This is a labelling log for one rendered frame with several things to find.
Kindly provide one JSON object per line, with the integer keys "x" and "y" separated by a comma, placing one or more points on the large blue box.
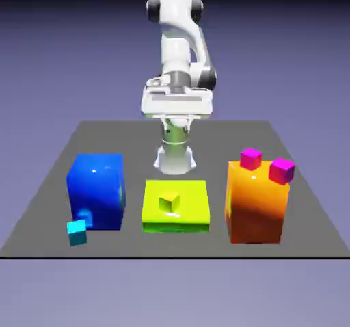
{"x": 95, "y": 190}

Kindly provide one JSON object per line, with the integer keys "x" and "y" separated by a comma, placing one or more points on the large orange box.
{"x": 254, "y": 209}

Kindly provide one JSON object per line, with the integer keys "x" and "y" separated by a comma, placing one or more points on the small cyan cube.
{"x": 77, "y": 232}

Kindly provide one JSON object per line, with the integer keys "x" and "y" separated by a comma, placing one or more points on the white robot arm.
{"x": 177, "y": 17}

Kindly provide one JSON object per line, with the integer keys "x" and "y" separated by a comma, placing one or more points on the small yellow cube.
{"x": 169, "y": 201}

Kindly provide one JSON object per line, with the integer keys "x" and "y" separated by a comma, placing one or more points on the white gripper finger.
{"x": 187, "y": 126}
{"x": 165, "y": 125}

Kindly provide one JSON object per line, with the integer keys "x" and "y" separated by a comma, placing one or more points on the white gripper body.
{"x": 177, "y": 105}

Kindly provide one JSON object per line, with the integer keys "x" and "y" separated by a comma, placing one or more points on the large yellow-green box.
{"x": 188, "y": 203}

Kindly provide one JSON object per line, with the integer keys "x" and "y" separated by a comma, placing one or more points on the small magenta cube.
{"x": 251, "y": 158}
{"x": 281, "y": 171}

